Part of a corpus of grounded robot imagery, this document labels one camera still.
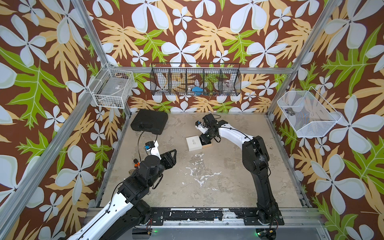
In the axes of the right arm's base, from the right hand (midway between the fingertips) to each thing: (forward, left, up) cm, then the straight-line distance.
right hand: (203, 136), depth 101 cm
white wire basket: (+13, +54, +32) cm, 64 cm away
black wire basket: (+29, +5, +26) cm, 40 cm away
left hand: (-23, +16, +20) cm, 34 cm away
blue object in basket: (+19, +4, +25) cm, 31 cm away
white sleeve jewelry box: (-5, +6, 0) cm, 8 cm away
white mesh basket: (-2, -58, +23) cm, 62 cm away
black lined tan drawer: (-6, -3, 0) cm, 7 cm away
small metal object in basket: (+3, -50, +22) cm, 55 cm away
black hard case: (+14, +37, +1) cm, 40 cm away
